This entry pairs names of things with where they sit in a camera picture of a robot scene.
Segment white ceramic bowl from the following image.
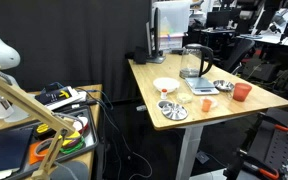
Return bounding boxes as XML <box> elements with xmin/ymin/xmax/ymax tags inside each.
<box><xmin>152</xmin><ymin>77</ymin><xmax>181</xmax><ymax>94</ymax></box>

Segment small black box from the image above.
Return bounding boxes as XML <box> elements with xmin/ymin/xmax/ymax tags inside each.
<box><xmin>133</xmin><ymin>45</ymin><xmax>148</xmax><ymax>65</ymax></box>

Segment clear glass jar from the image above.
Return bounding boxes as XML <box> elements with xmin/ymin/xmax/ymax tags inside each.
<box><xmin>176</xmin><ymin>91</ymin><xmax>194</xmax><ymax>105</ymax></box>

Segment white digital kitchen scale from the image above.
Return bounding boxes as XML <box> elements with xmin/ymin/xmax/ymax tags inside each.
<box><xmin>184</xmin><ymin>76</ymin><xmax>220</xmax><ymax>96</ymax></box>

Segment black computer monitor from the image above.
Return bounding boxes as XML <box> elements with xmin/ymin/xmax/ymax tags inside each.
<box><xmin>146</xmin><ymin>7</ymin><xmax>167</xmax><ymax>65</ymax></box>

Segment small orange plastic cup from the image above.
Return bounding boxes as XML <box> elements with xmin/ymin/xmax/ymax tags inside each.
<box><xmin>201</xmin><ymin>98</ymin><xmax>213</xmax><ymax>113</ymax></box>

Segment white flat box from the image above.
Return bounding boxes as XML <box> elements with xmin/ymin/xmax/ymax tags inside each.
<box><xmin>43</xmin><ymin>87</ymin><xmax>88</xmax><ymax>111</ymax></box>

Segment gray plastic tray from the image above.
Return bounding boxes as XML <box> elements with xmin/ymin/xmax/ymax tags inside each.
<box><xmin>3</xmin><ymin>104</ymin><xmax>100</xmax><ymax>180</ymax></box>

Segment white red tape roll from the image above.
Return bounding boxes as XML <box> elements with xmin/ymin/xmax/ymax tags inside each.
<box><xmin>72</xmin><ymin>115</ymin><xmax>90</xmax><ymax>133</ymax></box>

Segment white desk leg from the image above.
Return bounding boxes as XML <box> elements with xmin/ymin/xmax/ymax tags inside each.
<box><xmin>175</xmin><ymin>124</ymin><xmax>206</xmax><ymax>180</ymax></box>

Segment gray floor box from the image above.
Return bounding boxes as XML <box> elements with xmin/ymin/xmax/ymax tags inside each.
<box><xmin>195</xmin><ymin>150</ymin><xmax>211</xmax><ymax>164</ymax></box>

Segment green yellow tape stack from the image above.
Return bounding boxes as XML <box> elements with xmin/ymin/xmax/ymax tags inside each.
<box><xmin>58</xmin><ymin>131</ymin><xmax>86</xmax><ymax>155</ymax></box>

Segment black yellow box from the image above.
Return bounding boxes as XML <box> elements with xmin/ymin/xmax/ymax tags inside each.
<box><xmin>33</xmin><ymin>85</ymin><xmax>75</xmax><ymax>106</ymax></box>

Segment black curtain divider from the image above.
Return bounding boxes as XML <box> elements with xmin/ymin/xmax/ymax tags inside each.
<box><xmin>0</xmin><ymin>0</ymin><xmax>152</xmax><ymax>102</ymax></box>

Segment large orange plastic cup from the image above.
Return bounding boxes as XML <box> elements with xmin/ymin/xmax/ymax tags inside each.
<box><xmin>232</xmin><ymin>82</ymin><xmax>253</xmax><ymax>103</ymax></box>

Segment background black monitor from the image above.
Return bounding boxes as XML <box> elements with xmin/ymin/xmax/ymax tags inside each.
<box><xmin>205</xmin><ymin>10</ymin><xmax>232</xmax><ymax>30</ymax></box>

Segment yellow black tape measure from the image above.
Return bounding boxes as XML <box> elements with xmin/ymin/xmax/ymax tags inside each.
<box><xmin>33</xmin><ymin>122</ymin><xmax>57</xmax><ymax>139</ymax></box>

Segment wooden lamp stand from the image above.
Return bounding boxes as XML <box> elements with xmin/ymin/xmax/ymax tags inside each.
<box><xmin>0</xmin><ymin>58</ymin><xmax>77</xmax><ymax>180</ymax></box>

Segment orange tape roll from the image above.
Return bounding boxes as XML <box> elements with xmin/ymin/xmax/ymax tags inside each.
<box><xmin>28</xmin><ymin>138</ymin><xmax>57</xmax><ymax>165</ymax></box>

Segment black perforated board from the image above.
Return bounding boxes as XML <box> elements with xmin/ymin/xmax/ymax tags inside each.
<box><xmin>237</xmin><ymin>109</ymin><xmax>288</xmax><ymax>180</ymax></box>

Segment dark blue notebook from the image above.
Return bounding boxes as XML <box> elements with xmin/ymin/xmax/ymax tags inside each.
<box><xmin>0</xmin><ymin>128</ymin><xmax>35</xmax><ymax>174</ymax></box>

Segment glass electric kettle black handle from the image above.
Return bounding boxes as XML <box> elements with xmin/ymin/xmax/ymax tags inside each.
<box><xmin>178</xmin><ymin>43</ymin><xmax>215</xmax><ymax>80</ymax></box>

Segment white cable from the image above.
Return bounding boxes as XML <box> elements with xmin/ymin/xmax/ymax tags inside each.
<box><xmin>93</xmin><ymin>96</ymin><xmax>154</xmax><ymax>180</ymax></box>

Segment orange handled clamp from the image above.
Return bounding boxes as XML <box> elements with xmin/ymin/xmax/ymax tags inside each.
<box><xmin>238</xmin><ymin>149</ymin><xmax>281</xmax><ymax>180</ymax></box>
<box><xmin>258</xmin><ymin>113</ymin><xmax>288</xmax><ymax>133</ymax></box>

